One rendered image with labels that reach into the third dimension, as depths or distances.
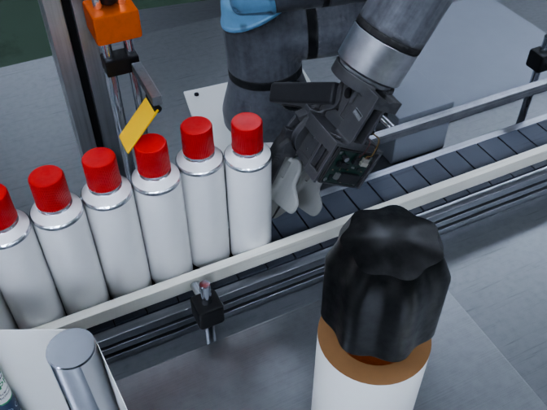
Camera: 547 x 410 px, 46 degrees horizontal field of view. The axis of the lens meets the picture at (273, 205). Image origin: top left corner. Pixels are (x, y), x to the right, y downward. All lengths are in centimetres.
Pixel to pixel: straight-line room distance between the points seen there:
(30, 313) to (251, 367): 24
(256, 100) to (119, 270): 39
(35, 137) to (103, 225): 47
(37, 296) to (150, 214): 14
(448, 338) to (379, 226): 34
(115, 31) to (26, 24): 263
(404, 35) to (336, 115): 11
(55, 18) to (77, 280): 27
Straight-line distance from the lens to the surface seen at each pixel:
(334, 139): 68
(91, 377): 54
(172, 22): 139
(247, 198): 71
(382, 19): 67
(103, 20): 65
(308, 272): 82
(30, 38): 316
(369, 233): 43
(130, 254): 72
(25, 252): 67
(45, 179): 64
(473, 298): 87
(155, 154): 65
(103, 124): 79
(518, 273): 92
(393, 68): 68
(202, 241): 76
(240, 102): 102
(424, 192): 86
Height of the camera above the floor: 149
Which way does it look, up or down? 44 degrees down
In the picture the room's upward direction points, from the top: straight up
